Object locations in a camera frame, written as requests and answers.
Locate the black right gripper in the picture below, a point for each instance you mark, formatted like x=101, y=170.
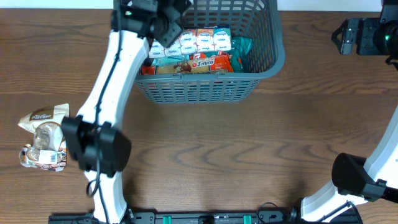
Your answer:
x=367, y=28

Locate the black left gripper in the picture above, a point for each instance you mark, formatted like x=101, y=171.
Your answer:
x=173, y=31

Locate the tissue pocket packs bundle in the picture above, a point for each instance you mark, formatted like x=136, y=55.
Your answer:
x=198, y=40

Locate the red spaghetti packet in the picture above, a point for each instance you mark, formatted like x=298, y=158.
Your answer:
x=216, y=64

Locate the green snack multipack bag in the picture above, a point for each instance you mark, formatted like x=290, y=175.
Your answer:
x=240, y=48

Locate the beige bread bag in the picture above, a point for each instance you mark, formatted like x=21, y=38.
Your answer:
x=48, y=150

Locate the mint wet wipes pack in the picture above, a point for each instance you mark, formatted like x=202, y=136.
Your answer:
x=170, y=60

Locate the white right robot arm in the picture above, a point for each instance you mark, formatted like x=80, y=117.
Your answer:
x=358, y=180

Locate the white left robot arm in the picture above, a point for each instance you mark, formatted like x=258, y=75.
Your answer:
x=93, y=137

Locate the grey plastic lattice basket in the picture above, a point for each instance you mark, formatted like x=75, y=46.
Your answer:
x=256, y=30

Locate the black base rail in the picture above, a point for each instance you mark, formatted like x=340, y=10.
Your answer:
x=262, y=215

